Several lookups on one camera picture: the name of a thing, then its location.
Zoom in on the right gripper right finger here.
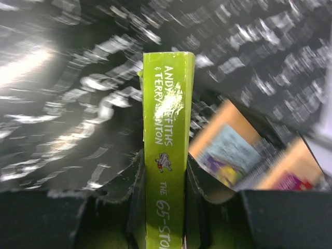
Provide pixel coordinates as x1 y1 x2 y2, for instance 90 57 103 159
186 157 331 248

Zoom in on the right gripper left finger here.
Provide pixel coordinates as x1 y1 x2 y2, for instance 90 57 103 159
1 151 145 248

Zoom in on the purple 117-storey treehouse book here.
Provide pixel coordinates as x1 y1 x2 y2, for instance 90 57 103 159
272 171 322 191

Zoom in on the lime green cartoon book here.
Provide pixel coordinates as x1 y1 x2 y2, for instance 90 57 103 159
141 52 195 249

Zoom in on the light blue treehouse book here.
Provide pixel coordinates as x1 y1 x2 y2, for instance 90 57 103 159
196 125 261 188

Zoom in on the wooden wire shelf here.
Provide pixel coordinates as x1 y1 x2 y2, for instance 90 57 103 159
189 100 327 191

